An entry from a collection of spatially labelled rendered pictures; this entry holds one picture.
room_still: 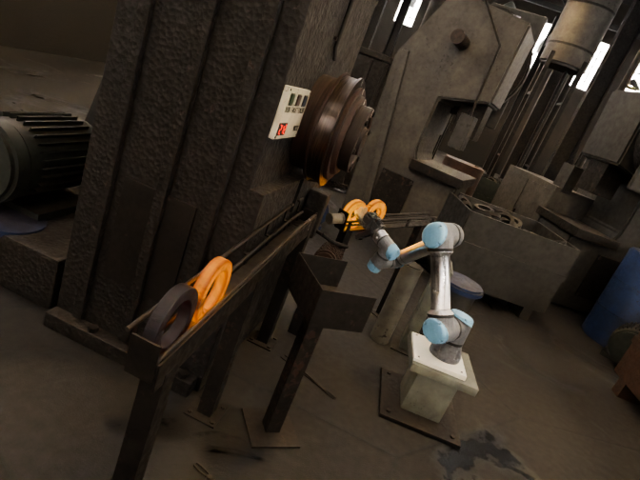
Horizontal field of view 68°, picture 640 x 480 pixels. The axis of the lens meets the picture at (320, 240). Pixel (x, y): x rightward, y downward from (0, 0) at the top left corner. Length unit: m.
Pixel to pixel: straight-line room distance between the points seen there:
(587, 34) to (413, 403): 9.16
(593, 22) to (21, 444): 10.47
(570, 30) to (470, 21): 6.15
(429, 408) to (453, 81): 3.08
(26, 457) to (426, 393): 1.60
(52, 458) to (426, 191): 3.75
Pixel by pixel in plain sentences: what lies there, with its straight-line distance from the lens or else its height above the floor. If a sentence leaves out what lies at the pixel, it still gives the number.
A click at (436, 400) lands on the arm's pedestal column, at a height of 0.13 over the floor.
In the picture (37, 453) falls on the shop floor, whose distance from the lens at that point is 1.79.
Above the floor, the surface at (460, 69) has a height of 1.76.
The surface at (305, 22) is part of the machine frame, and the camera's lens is 1.62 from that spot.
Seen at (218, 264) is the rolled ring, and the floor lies 0.78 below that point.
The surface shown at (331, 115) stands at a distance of 1.83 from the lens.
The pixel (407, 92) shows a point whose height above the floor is 1.42.
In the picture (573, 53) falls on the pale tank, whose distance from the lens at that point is 10.68.
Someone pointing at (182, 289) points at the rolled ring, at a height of 0.77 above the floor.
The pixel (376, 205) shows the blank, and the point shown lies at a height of 0.78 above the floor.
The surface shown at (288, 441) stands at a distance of 1.99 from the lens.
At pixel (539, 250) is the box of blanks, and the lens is 4.32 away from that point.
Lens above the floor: 1.32
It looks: 18 degrees down
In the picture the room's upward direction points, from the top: 21 degrees clockwise
